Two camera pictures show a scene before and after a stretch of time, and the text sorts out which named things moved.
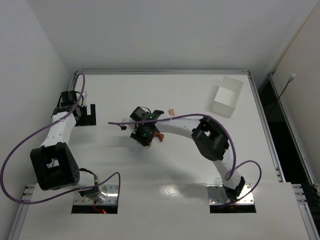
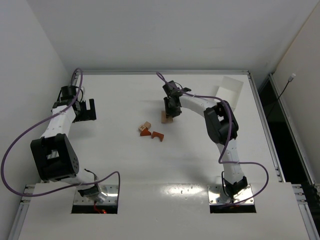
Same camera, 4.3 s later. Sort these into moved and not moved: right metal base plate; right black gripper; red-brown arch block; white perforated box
Moved: right black gripper
Not moved: right metal base plate; white perforated box; red-brown arch block
